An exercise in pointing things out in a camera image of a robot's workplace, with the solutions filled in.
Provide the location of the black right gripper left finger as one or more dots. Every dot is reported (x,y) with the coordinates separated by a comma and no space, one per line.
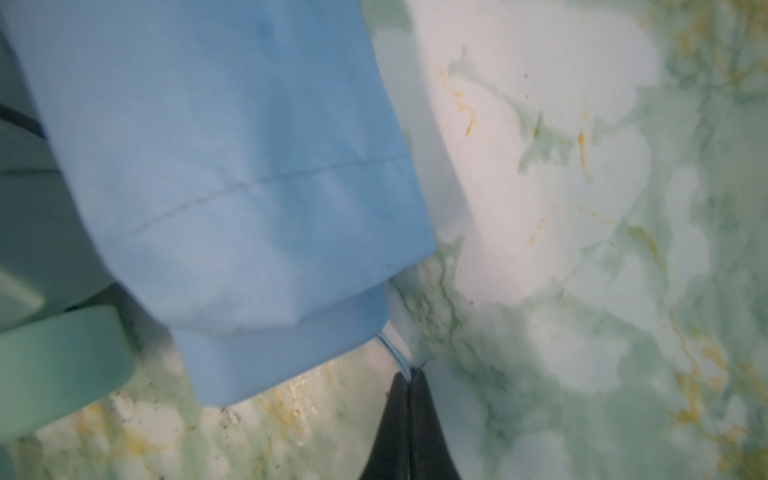
(389,458)

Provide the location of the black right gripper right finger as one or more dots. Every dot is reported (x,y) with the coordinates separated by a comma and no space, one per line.
(429,454)

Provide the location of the blue sleeved umbrella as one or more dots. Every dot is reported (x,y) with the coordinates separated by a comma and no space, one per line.
(237,164)

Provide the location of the mint green umbrella sleeve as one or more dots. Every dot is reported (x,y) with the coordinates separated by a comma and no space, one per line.
(48,263)

